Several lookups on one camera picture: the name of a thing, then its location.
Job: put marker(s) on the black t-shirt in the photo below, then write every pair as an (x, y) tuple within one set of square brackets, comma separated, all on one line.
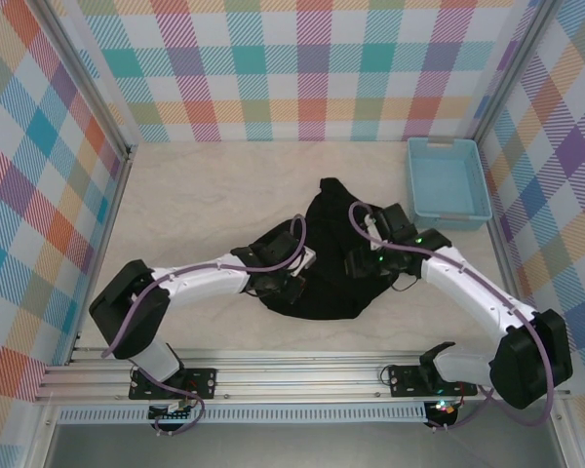
[(331, 292)]

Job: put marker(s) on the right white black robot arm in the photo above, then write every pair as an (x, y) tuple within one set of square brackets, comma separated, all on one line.
[(463, 292)]

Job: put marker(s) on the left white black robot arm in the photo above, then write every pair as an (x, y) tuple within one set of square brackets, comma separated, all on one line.
[(205, 285)]

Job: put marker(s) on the light blue plastic basket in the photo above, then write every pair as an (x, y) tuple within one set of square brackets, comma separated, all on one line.
[(443, 180)]

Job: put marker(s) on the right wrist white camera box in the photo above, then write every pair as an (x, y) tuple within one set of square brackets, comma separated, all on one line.
[(373, 229)]

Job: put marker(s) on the aluminium side rail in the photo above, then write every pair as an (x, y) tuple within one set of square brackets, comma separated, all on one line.
[(118, 195), (507, 244)]

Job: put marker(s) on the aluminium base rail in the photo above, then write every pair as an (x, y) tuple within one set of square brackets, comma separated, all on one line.
[(297, 375)]

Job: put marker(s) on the aluminium corner post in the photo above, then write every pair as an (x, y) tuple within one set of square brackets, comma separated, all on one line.
[(91, 83), (512, 68)]

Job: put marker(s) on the aluminium frame leg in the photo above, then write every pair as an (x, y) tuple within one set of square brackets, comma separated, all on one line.
[(576, 460), (39, 460)]

